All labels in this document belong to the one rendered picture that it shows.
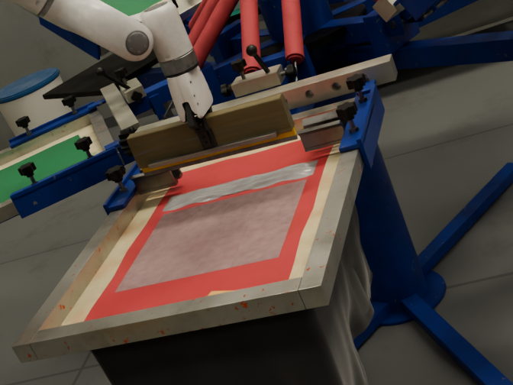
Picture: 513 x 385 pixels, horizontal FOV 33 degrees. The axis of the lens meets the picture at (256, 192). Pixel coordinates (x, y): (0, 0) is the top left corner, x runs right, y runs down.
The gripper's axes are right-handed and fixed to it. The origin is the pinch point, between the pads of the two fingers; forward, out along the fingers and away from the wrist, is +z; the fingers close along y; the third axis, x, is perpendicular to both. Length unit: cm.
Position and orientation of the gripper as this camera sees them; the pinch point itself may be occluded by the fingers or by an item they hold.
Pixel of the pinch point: (209, 134)
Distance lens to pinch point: 183.2
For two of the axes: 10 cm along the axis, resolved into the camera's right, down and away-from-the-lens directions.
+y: -2.2, 4.7, -8.6
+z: 3.5, 8.6, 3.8
